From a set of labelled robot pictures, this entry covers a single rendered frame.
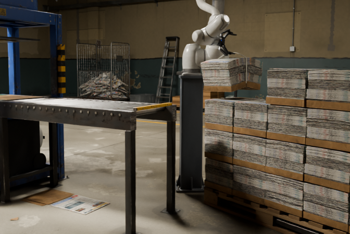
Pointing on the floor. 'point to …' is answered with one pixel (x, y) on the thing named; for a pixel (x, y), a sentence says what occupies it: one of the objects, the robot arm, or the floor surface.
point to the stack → (278, 161)
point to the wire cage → (103, 79)
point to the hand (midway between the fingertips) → (233, 43)
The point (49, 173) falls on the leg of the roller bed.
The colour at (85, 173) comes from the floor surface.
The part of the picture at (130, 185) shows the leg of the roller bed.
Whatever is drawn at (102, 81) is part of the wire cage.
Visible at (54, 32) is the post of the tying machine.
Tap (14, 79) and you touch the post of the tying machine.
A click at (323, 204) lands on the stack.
